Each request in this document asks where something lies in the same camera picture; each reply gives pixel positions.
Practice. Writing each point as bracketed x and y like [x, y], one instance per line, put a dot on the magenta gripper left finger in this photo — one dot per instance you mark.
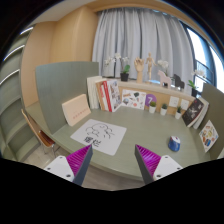
[73, 167]

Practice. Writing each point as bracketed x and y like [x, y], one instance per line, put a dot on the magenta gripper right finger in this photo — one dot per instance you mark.
[154, 167]

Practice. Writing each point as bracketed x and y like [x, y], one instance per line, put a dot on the white printed mouse pad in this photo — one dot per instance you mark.
[102, 136]

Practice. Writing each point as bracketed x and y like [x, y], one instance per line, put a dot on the wooden chair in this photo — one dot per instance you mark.
[44, 139]

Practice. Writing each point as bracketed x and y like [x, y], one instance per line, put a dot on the small potted plant middle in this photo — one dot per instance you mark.
[163, 109]

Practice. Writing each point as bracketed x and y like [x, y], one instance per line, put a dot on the small potted plant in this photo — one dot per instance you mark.
[178, 112]
[163, 109]
[152, 107]

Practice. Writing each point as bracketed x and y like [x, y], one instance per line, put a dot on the beige box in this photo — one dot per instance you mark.
[76, 109]

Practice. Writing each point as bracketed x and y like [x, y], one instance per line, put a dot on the small potted plant right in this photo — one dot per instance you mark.
[178, 112]

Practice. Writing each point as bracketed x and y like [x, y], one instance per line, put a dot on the small potted plant left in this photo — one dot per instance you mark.
[152, 107]

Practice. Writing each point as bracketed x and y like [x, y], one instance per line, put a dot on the black book leaning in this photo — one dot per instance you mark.
[195, 113]

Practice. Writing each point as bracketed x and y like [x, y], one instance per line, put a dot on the colourful picture card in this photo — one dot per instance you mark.
[208, 136]

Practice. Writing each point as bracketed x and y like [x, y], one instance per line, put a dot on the purple round sign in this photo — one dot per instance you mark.
[150, 98]

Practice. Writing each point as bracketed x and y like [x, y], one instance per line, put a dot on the white illustrated card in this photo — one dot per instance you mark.
[133, 99]

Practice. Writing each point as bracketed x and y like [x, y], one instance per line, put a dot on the red and white book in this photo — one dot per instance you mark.
[106, 106]

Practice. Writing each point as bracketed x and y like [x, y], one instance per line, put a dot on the illustrated magazine leaning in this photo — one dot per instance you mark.
[114, 95]

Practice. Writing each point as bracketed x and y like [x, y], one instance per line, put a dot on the green partition panel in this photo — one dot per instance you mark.
[59, 82]
[215, 114]

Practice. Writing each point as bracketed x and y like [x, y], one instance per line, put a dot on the white upright book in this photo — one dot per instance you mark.
[92, 91]

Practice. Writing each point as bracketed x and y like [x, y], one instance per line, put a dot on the black wooden horse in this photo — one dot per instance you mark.
[178, 82]

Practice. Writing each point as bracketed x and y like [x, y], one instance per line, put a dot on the pink wooden horse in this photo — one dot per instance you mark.
[164, 79]

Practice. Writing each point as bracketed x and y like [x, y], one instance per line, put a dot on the white orchid right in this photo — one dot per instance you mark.
[197, 81]

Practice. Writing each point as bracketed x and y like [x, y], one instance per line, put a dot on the green right partition panel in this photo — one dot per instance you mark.
[215, 114]

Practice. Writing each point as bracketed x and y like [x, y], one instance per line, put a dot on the white orchid black pot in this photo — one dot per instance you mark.
[125, 67]

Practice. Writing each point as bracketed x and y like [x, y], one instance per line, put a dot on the wooden hand model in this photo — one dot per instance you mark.
[139, 66]

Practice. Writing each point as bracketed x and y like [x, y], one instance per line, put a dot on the wooden mannequin figure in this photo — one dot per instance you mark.
[150, 62]

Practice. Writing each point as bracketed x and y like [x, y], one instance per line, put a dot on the grey curtain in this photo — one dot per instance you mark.
[137, 32]

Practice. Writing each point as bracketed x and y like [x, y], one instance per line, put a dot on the white wall socket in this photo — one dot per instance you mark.
[173, 101]

